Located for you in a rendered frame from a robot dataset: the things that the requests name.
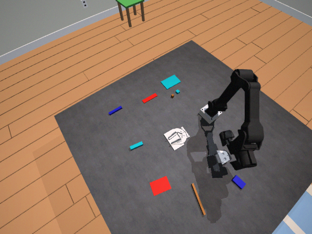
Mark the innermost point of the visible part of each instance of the red flat bar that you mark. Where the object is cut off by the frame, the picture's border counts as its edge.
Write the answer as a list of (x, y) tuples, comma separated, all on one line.
[(149, 98)]

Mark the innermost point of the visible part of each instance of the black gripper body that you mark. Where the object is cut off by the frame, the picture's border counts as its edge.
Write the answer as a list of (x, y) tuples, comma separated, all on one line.
[(226, 135)]

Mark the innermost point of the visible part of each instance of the blue rectangular block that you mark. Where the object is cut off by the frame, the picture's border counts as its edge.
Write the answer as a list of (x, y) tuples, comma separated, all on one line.
[(238, 182)]

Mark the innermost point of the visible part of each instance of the cyan rectangular bar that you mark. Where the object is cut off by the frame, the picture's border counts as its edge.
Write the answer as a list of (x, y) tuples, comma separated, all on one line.
[(136, 145)]

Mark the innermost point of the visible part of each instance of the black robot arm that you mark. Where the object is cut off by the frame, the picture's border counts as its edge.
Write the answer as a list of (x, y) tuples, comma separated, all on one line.
[(251, 130)]

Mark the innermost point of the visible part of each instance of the cyan flat rectangular plate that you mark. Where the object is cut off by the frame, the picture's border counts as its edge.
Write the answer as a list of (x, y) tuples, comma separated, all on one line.
[(170, 82)]

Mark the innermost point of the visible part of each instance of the red rectangular plate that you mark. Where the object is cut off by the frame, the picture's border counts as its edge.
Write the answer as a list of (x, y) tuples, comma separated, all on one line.
[(160, 185)]

